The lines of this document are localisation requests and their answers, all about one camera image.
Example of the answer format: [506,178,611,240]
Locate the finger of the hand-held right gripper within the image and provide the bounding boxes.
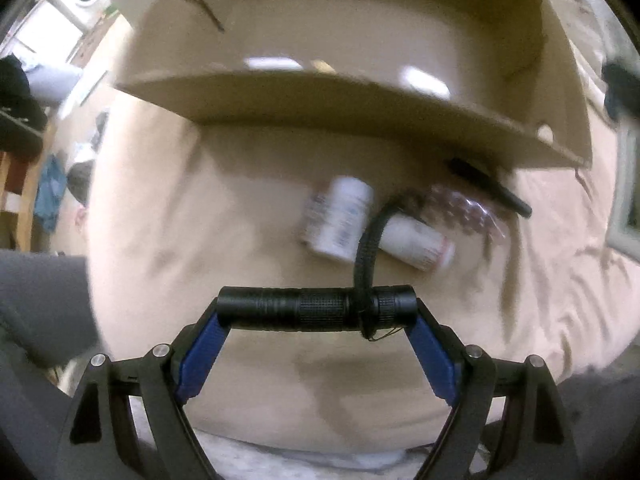
[602,57,640,118]

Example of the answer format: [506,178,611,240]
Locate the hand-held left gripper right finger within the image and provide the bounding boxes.
[405,297,583,480]

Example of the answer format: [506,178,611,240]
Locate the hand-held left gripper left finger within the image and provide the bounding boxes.
[55,300,236,480]

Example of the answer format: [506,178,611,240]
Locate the black flashlight with strap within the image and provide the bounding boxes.
[216,190,418,343]

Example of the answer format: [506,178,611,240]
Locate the white tube pink cap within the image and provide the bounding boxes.
[377,212,456,272]

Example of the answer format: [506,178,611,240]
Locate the blister pill pack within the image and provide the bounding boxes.
[425,184,508,241]

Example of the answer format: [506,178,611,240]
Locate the black pen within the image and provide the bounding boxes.
[445,157,532,218]

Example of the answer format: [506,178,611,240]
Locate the white labelled bottle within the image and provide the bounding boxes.
[300,176,375,262]

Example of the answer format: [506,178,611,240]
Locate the brown cardboard box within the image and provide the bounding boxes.
[114,0,593,171]

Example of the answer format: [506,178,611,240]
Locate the grey trousers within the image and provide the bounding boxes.
[0,250,640,480]

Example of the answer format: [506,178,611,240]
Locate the blue cloth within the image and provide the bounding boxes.
[35,155,68,233]

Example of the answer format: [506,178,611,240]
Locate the grey laundry bag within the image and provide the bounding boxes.
[25,62,83,108]

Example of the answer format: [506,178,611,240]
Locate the black jacket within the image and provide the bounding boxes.
[0,55,48,126]

